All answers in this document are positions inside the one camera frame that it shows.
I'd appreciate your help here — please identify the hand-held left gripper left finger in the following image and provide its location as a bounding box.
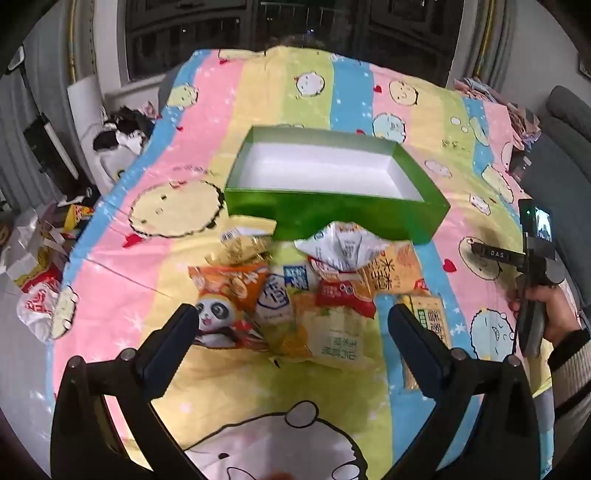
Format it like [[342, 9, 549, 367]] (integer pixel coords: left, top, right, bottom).
[[50, 303, 205, 480]]

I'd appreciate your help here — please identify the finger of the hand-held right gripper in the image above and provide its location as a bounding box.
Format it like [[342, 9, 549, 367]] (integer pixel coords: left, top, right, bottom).
[[471, 243, 527, 271]]

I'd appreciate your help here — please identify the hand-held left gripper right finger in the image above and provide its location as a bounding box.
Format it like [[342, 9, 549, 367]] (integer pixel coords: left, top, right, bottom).
[[387, 302, 542, 480]]

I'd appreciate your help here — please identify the orange panda snack packet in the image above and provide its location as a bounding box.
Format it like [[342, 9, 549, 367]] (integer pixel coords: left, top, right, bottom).
[[188, 262, 271, 352]]

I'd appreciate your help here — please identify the large yellow snack packet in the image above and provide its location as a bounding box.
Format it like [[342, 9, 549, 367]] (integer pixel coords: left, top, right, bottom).
[[267, 294, 380, 371]]

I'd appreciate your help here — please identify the red orange snack packet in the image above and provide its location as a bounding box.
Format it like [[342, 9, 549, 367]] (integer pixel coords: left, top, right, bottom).
[[307, 257, 378, 320]]

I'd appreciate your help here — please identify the white blue label snack packet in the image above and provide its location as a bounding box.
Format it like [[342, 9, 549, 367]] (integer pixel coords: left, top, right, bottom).
[[255, 262, 320, 329]]

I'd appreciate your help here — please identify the gold foil snack packet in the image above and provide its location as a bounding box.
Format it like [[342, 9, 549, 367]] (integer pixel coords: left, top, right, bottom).
[[220, 216, 278, 269]]

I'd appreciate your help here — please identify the green cardboard box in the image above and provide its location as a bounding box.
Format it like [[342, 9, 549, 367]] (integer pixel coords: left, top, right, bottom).
[[224, 126, 451, 244]]

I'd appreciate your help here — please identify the person's right forearm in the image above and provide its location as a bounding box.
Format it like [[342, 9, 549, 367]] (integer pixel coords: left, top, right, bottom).
[[547, 325, 591, 428]]

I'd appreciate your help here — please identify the person's right hand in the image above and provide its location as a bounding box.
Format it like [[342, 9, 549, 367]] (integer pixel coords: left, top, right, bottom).
[[508, 276, 583, 345]]

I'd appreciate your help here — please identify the yellow box snack packet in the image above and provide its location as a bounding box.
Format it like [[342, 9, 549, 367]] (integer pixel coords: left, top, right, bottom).
[[396, 292, 452, 389]]

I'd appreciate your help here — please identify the orange printed snack packet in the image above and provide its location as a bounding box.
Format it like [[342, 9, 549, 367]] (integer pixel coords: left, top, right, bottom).
[[364, 242, 428, 297]]

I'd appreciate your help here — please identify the grey sofa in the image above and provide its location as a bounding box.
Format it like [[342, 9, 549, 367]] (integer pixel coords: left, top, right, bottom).
[[521, 85, 591, 324]]

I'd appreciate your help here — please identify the silver foil snack packet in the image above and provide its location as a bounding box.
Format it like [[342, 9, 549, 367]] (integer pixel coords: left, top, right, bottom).
[[294, 220, 385, 274]]

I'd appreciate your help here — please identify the white red print plastic bag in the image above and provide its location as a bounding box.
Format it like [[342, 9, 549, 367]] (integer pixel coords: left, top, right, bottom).
[[16, 276, 64, 343]]

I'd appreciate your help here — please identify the pile of clothes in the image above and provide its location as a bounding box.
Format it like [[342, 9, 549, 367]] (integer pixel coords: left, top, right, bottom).
[[454, 76, 542, 154]]

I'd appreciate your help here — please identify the yellow snack bag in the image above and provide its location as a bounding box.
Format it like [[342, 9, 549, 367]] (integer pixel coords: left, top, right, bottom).
[[62, 202, 96, 232]]

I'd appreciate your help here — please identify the striped cartoon printed blanket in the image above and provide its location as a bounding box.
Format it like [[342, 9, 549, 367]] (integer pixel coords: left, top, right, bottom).
[[48, 46, 556, 480]]

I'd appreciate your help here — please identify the black and white bag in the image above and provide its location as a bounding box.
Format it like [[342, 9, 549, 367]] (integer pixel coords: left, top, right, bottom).
[[91, 105, 157, 186]]

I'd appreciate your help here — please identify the white board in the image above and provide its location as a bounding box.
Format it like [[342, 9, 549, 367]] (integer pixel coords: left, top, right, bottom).
[[66, 73, 122, 186]]

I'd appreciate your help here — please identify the dark framed window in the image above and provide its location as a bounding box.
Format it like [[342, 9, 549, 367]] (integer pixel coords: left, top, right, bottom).
[[124, 0, 463, 85]]

